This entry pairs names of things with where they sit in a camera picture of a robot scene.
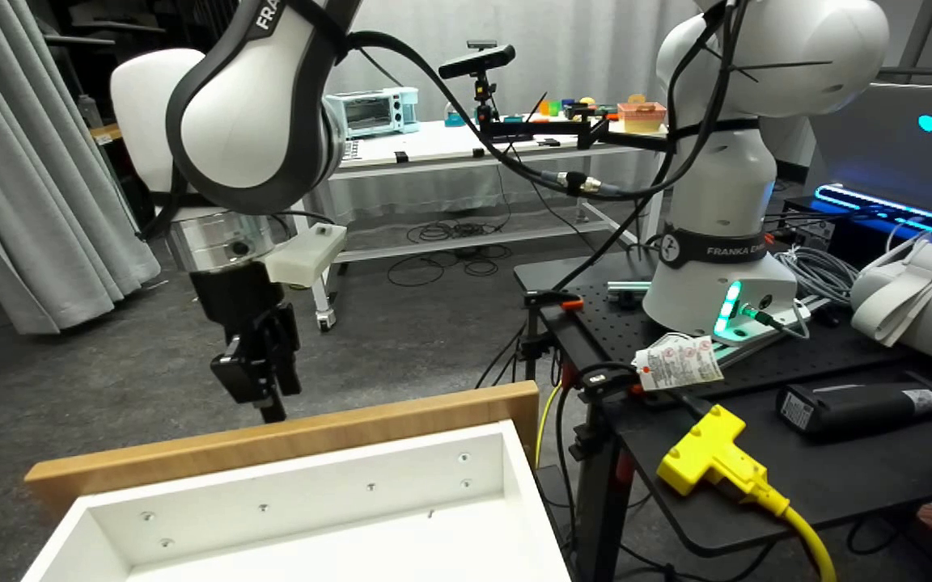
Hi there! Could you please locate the black power brick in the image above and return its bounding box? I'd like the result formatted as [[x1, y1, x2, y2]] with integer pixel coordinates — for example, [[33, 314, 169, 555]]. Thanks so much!
[[775, 376, 932, 443]]

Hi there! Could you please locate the wooden front white drawer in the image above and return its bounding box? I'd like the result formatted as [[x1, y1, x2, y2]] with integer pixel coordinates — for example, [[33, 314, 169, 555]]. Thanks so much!
[[20, 382, 568, 582]]

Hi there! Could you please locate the teal toy microwave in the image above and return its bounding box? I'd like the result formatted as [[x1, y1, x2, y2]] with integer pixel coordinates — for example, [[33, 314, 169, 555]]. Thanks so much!
[[327, 86, 416, 138]]

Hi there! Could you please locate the white VR headset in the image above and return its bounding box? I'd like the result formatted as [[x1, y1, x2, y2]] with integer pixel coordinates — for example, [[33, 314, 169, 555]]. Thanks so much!
[[851, 235, 932, 355]]

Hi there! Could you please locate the white folding table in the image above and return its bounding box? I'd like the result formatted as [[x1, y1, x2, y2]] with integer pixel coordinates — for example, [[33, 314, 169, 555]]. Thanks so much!
[[292, 123, 641, 332]]

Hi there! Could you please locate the black robot cart table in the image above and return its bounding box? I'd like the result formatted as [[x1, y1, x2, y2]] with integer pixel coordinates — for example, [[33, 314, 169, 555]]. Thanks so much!
[[512, 250, 932, 582]]

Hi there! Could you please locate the yellow power outlet box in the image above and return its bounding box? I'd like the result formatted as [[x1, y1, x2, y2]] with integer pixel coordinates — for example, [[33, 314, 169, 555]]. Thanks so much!
[[657, 404, 791, 517]]

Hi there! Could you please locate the crumpled white red packet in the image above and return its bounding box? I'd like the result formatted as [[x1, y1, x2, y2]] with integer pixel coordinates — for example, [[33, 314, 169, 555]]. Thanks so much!
[[631, 332, 726, 390]]

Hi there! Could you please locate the black camera on stand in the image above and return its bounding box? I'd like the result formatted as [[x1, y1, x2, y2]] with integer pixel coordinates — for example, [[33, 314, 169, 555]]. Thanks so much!
[[438, 46, 513, 76]]

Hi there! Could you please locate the yellow power cable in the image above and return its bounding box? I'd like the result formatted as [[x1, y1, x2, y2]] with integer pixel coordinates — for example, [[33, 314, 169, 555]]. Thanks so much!
[[755, 489, 840, 582]]

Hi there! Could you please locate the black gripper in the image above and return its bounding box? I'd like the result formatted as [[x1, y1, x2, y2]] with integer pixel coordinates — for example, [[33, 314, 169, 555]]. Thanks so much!
[[190, 262, 301, 424]]

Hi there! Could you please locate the grey curtain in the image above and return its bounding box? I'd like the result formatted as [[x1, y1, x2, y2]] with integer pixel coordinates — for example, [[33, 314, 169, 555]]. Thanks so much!
[[0, 0, 162, 336]]

